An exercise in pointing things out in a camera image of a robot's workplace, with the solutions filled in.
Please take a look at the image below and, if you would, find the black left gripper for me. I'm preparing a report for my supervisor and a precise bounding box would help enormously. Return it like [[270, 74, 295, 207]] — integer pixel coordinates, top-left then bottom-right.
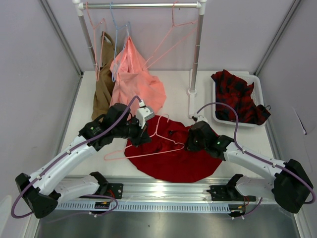
[[113, 115, 151, 147]]

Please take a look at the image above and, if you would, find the pink wire hanger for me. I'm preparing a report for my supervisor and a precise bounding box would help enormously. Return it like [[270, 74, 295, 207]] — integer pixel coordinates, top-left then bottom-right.
[[104, 114, 185, 161], [85, 1, 106, 82], [142, 1, 199, 71]]

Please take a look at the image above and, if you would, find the red skirt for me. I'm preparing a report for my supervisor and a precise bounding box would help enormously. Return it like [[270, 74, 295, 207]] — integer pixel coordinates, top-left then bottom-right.
[[124, 116, 221, 183]]

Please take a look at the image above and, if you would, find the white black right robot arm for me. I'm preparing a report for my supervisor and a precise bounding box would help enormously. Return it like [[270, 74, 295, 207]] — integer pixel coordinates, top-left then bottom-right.
[[187, 121, 313, 214]]

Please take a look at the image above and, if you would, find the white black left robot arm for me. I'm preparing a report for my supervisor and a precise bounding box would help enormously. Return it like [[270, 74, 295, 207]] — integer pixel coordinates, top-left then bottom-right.
[[15, 102, 155, 219]]

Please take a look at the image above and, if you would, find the red black plaid garment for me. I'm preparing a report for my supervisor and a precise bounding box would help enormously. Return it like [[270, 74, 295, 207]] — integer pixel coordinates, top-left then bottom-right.
[[211, 69, 270, 125]]

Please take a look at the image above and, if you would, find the salmon pink garment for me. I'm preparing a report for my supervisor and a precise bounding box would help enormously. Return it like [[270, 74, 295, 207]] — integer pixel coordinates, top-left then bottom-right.
[[110, 37, 166, 113]]

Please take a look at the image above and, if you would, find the brown garment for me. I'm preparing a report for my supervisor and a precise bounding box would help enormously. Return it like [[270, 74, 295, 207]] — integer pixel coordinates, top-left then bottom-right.
[[92, 32, 115, 120]]

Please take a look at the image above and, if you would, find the white plastic basket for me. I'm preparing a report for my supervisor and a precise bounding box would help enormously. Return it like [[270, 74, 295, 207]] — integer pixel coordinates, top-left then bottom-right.
[[212, 71, 265, 128]]

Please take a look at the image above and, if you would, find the silver clothes rack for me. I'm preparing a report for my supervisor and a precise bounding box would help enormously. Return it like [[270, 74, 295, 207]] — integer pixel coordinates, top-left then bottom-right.
[[72, 0, 206, 118]]

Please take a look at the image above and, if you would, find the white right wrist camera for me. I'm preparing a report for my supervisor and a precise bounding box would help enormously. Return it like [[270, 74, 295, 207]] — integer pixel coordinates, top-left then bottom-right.
[[191, 114, 208, 123]]

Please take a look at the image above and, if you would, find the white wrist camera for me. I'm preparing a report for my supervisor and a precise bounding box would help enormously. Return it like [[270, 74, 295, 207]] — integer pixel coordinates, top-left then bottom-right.
[[191, 114, 208, 123], [136, 100, 155, 128]]

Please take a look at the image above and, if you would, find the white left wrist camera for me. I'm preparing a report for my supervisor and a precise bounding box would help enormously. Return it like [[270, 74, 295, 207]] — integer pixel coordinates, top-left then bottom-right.
[[136, 100, 155, 128]]

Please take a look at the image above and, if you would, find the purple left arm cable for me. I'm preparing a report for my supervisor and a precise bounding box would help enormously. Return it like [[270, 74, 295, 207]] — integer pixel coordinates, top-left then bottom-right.
[[10, 95, 146, 224]]

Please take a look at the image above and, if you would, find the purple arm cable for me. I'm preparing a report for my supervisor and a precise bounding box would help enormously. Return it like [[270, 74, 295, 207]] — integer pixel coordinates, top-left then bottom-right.
[[197, 102, 314, 221], [10, 95, 146, 224]]

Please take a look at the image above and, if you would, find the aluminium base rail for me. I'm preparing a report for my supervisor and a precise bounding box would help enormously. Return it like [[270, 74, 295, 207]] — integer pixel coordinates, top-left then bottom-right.
[[33, 175, 303, 205]]

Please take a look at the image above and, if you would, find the blue wire hanger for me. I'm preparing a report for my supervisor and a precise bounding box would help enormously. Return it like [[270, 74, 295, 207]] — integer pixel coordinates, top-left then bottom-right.
[[110, 21, 132, 82], [109, 1, 118, 70]]

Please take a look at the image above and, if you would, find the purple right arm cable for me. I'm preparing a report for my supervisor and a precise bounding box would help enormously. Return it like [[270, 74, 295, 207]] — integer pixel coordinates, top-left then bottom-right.
[[197, 102, 314, 221]]

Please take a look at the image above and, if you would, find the white slotted cable duct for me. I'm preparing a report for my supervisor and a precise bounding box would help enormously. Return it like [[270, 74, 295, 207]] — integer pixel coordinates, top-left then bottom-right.
[[56, 201, 242, 214]]

